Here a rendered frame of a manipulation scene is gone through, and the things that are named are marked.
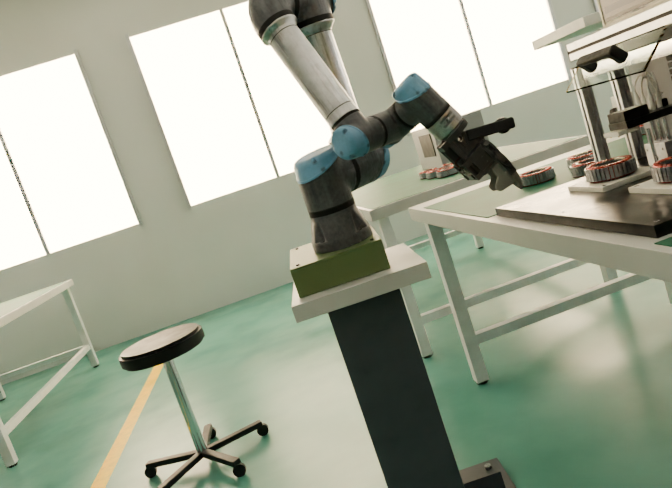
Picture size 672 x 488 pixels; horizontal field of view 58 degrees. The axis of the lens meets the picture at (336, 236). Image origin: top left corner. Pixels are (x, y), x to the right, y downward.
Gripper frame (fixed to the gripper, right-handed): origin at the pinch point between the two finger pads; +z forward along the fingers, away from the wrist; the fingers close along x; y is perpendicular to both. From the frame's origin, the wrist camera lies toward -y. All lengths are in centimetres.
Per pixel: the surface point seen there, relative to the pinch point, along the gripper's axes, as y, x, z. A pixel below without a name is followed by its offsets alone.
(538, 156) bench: -55, -133, 45
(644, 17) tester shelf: -40.7, 10.3, -6.5
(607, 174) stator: -13.8, 4.3, 13.0
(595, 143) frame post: -26.6, -17.8, 14.9
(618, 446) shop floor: 29, -21, 81
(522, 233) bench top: 8.9, 2.7, 7.4
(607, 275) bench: -38, -136, 111
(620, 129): -24.8, 0.8, 9.8
